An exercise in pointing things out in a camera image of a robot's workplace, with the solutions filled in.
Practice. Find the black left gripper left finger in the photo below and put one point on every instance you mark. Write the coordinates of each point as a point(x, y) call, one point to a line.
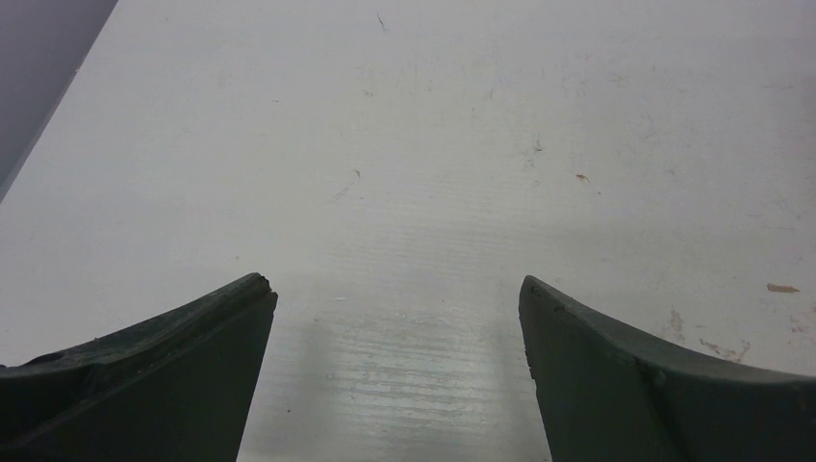
point(176, 387)

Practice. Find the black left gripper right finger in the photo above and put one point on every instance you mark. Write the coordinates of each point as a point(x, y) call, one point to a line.
point(608, 391)

